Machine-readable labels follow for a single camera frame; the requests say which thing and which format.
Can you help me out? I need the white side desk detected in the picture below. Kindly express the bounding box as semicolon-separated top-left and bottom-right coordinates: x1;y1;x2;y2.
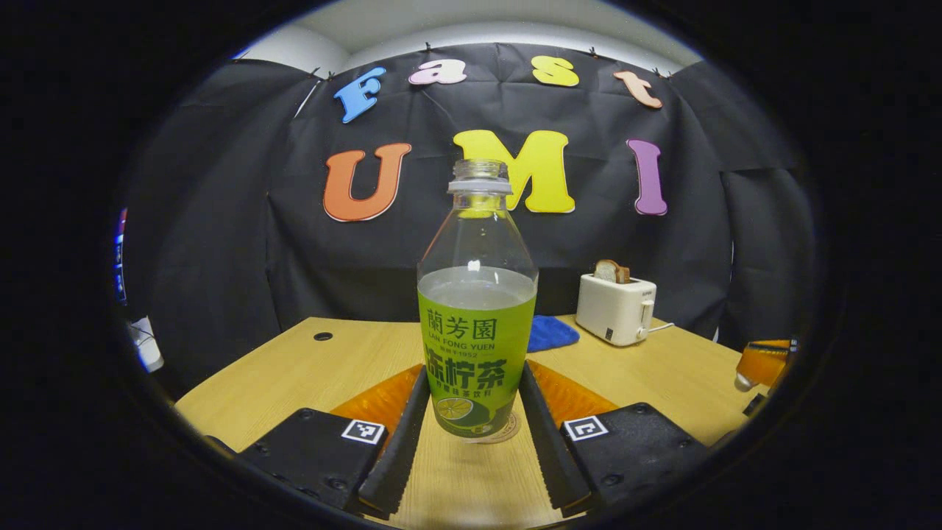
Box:
130;317;165;373

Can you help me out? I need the black backdrop cloth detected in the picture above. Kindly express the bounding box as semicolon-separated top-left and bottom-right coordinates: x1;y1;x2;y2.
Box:
116;43;819;400

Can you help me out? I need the blue towel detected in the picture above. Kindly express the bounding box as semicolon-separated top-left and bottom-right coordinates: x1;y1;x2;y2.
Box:
528;315;581;353

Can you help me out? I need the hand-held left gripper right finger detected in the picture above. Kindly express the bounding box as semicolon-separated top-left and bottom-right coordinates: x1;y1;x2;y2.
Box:
518;359;712;519

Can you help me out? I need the green label water bottle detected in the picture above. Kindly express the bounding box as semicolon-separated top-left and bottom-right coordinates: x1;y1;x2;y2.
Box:
417;159;539;440

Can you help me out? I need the computer monitor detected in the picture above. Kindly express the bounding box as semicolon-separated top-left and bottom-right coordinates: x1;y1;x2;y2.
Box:
113;209;128;304

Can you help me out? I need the white toaster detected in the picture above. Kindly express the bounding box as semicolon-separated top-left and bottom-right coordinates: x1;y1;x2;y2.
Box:
576;274;657;347

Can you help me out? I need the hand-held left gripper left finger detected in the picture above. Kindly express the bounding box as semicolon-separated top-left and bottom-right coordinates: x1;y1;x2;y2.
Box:
235;364;432;520

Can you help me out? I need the round wooden coaster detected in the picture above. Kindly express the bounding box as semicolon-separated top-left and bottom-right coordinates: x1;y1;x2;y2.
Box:
475;412;523;445

